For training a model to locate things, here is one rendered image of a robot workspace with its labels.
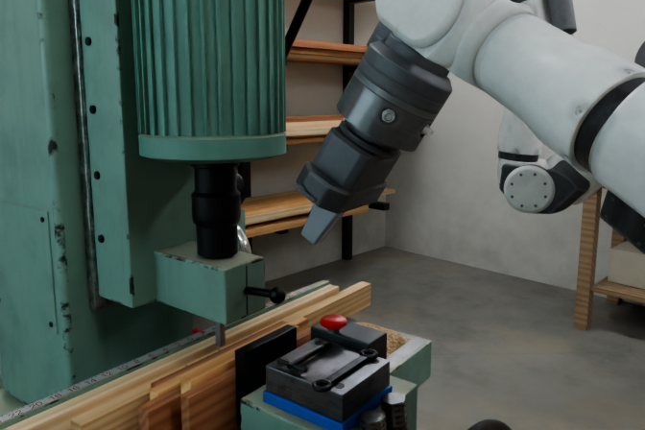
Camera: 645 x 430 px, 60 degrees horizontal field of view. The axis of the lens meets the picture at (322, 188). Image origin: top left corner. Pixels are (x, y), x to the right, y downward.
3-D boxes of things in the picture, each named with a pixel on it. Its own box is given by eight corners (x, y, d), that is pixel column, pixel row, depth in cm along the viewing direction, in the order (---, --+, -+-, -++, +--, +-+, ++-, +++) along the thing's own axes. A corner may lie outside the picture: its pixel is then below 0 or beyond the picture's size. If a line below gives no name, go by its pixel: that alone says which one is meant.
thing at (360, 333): (343, 437, 51) (343, 381, 50) (255, 398, 58) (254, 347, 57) (411, 380, 61) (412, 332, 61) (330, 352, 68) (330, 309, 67)
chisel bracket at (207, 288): (226, 339, 66) (225, 269, 65) (154, 311, 75) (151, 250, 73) (269, 319, 72) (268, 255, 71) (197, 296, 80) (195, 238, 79)
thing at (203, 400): (190, 458, 58) (188, 398, 56) (182, 453, 58) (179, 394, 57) (324, 371, 76) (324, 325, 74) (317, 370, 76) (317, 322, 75)
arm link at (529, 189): (553, 224, 100) (657, 132, 91) (546, 241, 89) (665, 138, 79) (505, 179, 103) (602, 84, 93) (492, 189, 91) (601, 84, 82)
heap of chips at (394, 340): (387, 356, 80) (388, 344, 80) (331, 338, 86) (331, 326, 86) (411, 340, 86) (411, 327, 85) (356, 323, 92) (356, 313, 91)
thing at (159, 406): (150, 460, 57) (148, 412, 56) (139, 453, 58) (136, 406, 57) (292, 374, 75) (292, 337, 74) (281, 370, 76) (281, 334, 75)
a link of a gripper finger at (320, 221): (299, 229, 60) (326, 182, 58) (322, 248, 59) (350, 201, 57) (292, 231, 59) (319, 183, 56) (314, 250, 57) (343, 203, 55)
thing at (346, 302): (83, 461, 57) (80, 425, 56) (72, 454, 58) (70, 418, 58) (370, 304, 100) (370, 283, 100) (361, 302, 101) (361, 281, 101)
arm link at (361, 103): (347, 232, 50) (418, 118, 46) (271, 171, 53) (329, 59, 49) (399, 212, 61) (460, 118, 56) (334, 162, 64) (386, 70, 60)
